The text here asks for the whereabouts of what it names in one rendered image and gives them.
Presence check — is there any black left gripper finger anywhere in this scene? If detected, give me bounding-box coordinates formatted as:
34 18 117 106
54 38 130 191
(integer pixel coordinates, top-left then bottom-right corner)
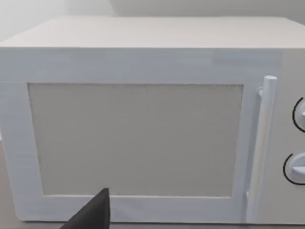
59 187 112 229

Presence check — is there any pale microwave door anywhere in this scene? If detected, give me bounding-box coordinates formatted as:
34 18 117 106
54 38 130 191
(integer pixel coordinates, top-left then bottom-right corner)
0 47 284 224

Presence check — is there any pale microwave oven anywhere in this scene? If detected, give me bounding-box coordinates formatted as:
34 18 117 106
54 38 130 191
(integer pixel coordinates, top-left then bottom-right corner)
0 15 305 226

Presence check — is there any pale microwave knob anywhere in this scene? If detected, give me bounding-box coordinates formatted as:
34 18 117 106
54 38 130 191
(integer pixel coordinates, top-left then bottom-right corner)
283 152 305 186
292 97 305 133

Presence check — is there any pale microwave door handle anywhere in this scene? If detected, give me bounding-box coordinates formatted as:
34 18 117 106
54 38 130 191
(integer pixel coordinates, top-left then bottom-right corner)
245 75 278 219

